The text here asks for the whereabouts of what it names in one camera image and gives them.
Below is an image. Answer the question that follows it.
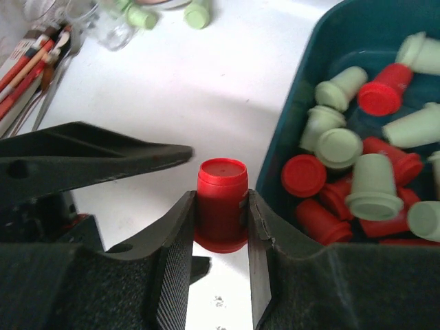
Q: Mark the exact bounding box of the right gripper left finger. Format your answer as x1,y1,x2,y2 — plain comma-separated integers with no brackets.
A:
1,192,195,329

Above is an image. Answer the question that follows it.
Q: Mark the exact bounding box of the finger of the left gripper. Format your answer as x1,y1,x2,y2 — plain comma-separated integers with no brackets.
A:
1,122,194,203

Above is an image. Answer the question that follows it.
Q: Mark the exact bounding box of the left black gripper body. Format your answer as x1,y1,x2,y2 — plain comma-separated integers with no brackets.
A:
1,191,104,252

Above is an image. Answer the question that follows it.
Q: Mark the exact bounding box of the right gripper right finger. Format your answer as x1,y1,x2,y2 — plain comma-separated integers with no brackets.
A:
247,191,439,329

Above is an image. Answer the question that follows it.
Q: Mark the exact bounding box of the red capsule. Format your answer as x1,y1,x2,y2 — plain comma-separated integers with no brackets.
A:
281,154,327,198
357,63,413,117
195,158,248,254

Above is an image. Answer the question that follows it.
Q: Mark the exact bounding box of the teal plastic storage basket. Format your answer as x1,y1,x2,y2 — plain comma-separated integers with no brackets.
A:
256,1,439,246

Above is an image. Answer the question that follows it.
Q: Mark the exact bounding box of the green capsule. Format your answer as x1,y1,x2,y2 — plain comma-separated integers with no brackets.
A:
184,0,212,30
124,4,158,30
395,32,440,76

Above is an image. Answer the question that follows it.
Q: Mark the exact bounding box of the silver fork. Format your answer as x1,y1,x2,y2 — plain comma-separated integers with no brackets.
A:
31,56,72,131

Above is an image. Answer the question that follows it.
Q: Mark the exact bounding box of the striped red cloth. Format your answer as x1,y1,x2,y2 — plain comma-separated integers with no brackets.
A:
1,25,72,136

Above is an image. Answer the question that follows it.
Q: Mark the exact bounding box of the clear glass cup left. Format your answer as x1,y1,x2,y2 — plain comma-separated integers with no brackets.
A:
65,1,135,52

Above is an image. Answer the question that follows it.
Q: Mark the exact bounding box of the green capsule beside glass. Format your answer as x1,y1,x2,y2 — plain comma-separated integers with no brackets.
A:
124,4,158,30

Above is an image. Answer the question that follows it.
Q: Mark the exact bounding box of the green capsule by plate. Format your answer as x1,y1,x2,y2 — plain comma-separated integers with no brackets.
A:
184,0,212,30

